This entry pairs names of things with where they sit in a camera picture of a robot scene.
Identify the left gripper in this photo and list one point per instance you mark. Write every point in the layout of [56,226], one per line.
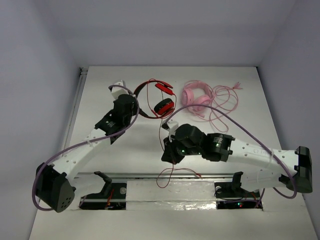
[135,106]

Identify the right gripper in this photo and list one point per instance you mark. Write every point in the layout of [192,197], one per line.
[169,154]

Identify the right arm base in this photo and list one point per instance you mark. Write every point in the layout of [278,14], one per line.
[230,194]

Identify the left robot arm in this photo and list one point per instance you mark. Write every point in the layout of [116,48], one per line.
[56,186]

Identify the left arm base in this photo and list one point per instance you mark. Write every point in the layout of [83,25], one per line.
[112,196]

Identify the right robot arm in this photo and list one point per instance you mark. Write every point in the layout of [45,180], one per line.
[276,167]

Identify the pink headphones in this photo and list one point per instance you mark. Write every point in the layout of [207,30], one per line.
[188,97]

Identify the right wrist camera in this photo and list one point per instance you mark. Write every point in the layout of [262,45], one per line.
[170,126]

